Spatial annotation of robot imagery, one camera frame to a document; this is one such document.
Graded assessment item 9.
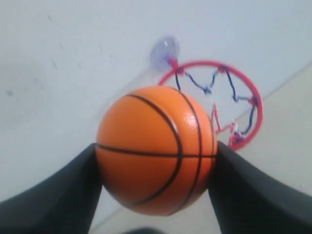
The small orange basketball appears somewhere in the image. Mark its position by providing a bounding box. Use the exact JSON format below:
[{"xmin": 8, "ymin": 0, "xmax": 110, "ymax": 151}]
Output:
[{"xmin": 96, "ymin": 86, "xmax": 217, "ymax": 216}]

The clear suction cup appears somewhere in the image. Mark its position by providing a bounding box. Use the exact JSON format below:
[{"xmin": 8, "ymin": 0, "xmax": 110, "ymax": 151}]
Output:
[{"xmin": 150, "ymin": 36, "xmax": 180, "ymax": 71}]

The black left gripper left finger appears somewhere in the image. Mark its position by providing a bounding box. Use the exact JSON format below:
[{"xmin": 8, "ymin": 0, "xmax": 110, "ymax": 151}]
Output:
[{"xmin": 0, "ymin": 144, "xmax": 102, "ymax": 234}]

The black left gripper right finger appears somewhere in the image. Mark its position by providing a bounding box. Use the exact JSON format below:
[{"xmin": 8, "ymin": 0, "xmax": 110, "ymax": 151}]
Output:
[{"xmin": 208, "ymin": 142, "xmax": 312, "ymax": 234}]

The red mini basketball hoop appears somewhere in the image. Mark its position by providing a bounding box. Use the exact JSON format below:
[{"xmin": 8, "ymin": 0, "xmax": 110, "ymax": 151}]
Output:
[{"xmin": 152, "ymin": 56, "xmax": 263, "ymax": 150}]

